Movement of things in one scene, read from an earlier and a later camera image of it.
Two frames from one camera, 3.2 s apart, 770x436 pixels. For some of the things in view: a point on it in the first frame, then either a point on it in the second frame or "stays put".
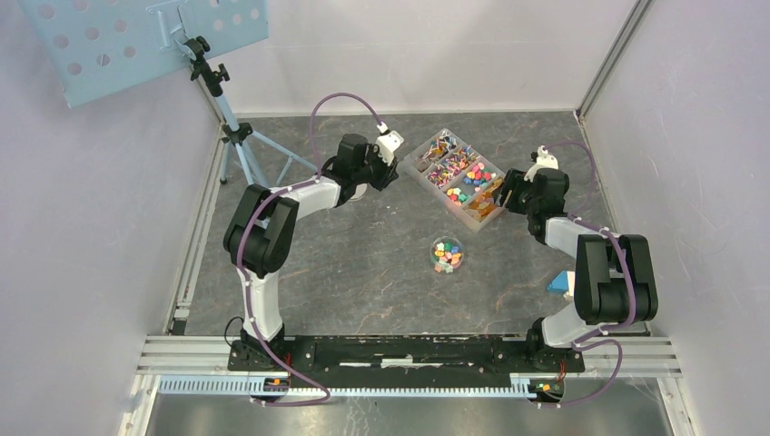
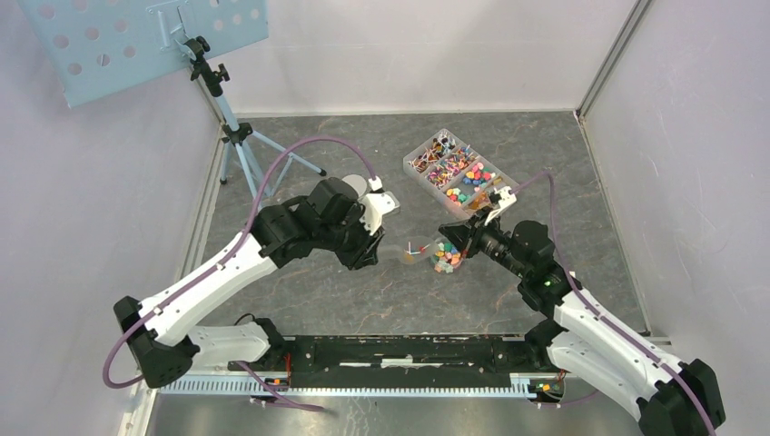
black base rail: x=402 y=361 stays put
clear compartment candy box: x=467 y=182 stays put
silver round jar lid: x=360 y=189 stays put
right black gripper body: x=520 y=195 → x=481 y=232
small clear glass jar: x=447 y=254 stays put
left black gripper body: x=380 y=173 → x=354 y=243
